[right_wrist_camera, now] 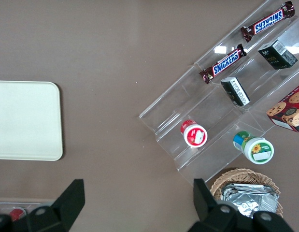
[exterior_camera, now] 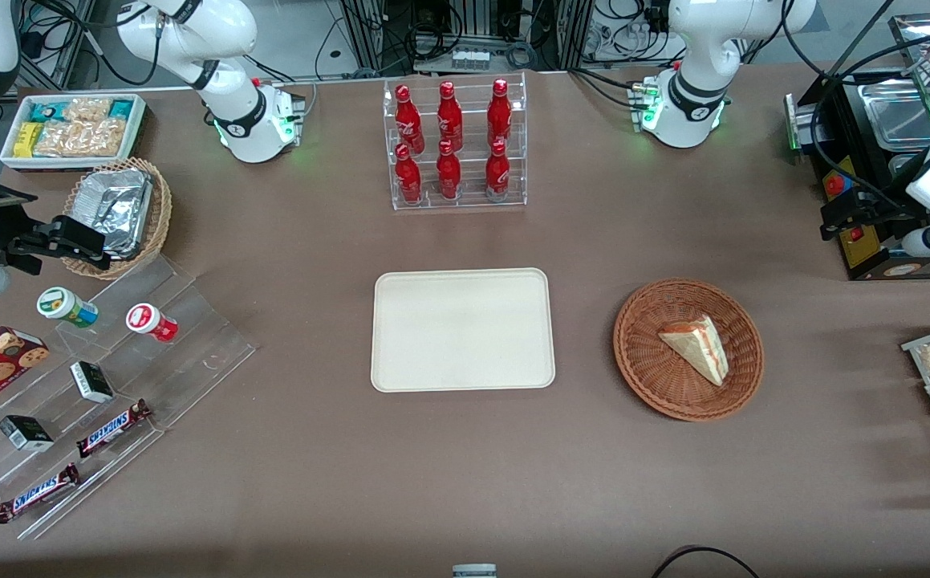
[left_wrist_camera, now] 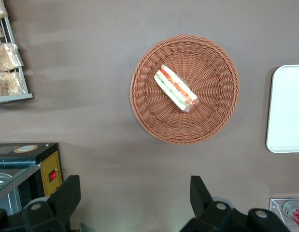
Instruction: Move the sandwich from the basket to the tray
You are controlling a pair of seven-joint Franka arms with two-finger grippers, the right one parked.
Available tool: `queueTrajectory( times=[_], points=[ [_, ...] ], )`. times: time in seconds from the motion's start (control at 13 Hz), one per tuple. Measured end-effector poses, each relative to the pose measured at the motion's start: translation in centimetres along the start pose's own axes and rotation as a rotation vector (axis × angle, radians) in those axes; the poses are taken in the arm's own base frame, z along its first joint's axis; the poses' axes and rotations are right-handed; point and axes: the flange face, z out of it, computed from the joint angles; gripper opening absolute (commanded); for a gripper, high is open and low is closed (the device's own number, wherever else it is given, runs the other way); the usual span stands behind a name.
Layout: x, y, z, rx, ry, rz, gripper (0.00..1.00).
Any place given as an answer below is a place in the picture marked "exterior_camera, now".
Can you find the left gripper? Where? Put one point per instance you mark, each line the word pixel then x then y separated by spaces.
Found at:
pixel 882 206

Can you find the triangular sandwich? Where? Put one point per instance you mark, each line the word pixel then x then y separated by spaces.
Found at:
pixel 701 345

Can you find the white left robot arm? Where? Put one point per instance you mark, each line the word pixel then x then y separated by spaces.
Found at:
pixel 693 48

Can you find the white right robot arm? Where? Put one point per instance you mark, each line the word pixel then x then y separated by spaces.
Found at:
pixel 224 32

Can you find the small tan wicker basket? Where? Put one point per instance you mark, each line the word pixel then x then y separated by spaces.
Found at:
pixel 161 213

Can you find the round brown wicker basket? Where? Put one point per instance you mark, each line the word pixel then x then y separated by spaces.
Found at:
pixel 657 377

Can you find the cream rectangular tray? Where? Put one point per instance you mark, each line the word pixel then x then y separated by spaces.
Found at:
pixel 461 331

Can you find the black food warmer cabinet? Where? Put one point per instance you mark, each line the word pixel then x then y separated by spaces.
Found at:
pixel 870 257

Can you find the green lid snack cup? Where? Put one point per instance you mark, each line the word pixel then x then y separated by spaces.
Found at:
pixel 63 306

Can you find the aluminium foil container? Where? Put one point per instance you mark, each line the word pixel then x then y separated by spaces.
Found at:
pixel 115 209

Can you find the steel food pan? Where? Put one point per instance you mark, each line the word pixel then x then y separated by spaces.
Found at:
pixel 898 112
pixel 906 167

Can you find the large clear cracker bag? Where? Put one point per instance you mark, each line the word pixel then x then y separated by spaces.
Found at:
pixel 83 138

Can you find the yellow snack packet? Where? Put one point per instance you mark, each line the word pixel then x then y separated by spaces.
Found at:
pixel 28 139

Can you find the red lid snack cup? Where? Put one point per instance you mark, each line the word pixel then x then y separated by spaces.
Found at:
pixel 150 321

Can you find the teal snack packet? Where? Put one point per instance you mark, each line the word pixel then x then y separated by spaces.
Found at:
pixel 47 111
pixel 121 108

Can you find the white rectangular snack bin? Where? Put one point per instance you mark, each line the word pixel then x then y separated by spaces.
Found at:
pixel 136 132

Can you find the small clear cracker bag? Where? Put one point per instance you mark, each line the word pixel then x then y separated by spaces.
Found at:
pixel 87 110

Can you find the small dark carton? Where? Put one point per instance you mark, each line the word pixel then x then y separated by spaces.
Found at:
pixel 92 382
pixel 26 433

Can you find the clear acrylic stepped display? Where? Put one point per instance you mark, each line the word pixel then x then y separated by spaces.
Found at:
pixel 192 345

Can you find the Snickers chocolate bar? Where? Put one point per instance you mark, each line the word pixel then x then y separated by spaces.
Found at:
pixel 111 429
pixel 35 494

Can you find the red cola bottle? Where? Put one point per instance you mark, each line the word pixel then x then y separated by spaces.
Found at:
pixel 499 112
pixel 408 178
pixel 449 116
pixel 448 175
pixel 497 172
pixel 408 120

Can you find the clear acrylic bottle rack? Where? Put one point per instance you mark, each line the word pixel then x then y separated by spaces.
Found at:
pixel 469 202

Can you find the white power strip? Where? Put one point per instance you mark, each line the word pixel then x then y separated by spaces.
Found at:
pixel 471 59

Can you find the small grey device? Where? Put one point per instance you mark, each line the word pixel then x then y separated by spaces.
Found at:
pixel 474 571

